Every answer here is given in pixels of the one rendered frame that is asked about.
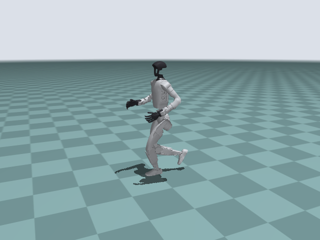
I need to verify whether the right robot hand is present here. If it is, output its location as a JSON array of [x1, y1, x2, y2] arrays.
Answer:
[[126, 99, 141, 109]]

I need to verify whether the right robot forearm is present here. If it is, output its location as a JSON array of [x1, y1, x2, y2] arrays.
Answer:
[[138, 95, 151, 106]]

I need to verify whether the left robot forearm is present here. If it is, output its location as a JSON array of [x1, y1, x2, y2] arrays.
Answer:
[[160, 98, 181, 116]]

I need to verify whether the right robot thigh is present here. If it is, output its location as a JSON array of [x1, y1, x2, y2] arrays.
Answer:
[[150, 119, 162, 154]]

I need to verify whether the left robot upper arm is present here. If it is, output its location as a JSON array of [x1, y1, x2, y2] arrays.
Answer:
[[160, 81, 181, 102]]

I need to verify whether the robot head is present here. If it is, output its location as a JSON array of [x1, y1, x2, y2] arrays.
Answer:
[[152, 61, 167, 81]]

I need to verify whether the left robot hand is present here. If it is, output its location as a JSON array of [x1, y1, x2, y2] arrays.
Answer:
[[145, 109, 163, 123]]

